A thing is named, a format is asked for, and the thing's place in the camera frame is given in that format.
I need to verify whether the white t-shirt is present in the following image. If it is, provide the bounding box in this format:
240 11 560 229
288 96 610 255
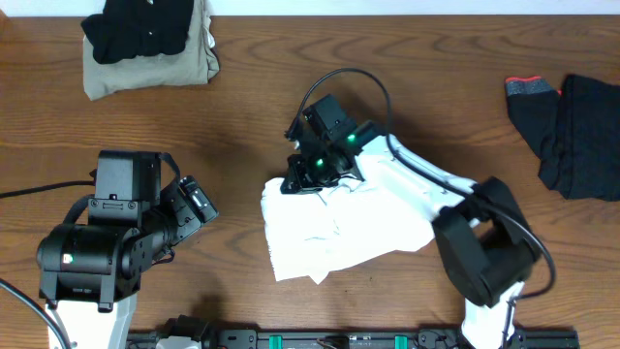
261 177 434 284

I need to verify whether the black garment right edge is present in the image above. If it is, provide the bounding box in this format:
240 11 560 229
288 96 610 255
553 75 619 202

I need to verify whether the folded khaki garment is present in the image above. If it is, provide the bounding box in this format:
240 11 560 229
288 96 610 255
83 0 220 101

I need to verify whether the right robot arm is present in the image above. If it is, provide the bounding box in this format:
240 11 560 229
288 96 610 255
281 121 550 348

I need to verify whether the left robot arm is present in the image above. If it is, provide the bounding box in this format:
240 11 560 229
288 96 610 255
37 175 219 348

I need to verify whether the black garment with red trim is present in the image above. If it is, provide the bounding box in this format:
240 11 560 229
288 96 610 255
505 76 560 190

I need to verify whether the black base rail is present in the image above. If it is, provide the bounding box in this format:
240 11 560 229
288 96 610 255
125 314 581 349

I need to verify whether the folded black garment on stack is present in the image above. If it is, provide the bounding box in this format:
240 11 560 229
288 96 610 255
81 0 195 64

